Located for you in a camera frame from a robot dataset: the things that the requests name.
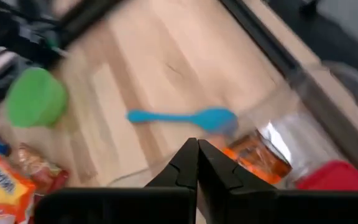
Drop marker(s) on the small clear plastic bin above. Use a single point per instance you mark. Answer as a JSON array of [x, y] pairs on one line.
[[306, 137]]

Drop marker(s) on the orange ramen packet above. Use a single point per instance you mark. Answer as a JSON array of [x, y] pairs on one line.
[[2, 186]]

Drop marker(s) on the green plastic bowl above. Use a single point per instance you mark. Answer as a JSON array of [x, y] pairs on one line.
[[36, 96]]

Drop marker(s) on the orange snack packet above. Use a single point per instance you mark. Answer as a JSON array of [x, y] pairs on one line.
[[256, 158]]

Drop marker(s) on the red-lid spice jar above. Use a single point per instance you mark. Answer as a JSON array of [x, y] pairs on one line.
[[334, 175]]

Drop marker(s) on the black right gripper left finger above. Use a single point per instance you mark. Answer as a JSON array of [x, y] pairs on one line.
[[120, 205]]

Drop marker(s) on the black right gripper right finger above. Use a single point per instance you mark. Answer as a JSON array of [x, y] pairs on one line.
[[291, 208]]

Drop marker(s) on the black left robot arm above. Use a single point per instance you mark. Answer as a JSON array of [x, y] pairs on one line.
[[17, 28]]

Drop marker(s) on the blue plastic spoon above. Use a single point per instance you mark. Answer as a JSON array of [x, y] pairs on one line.
[[210, 119]]

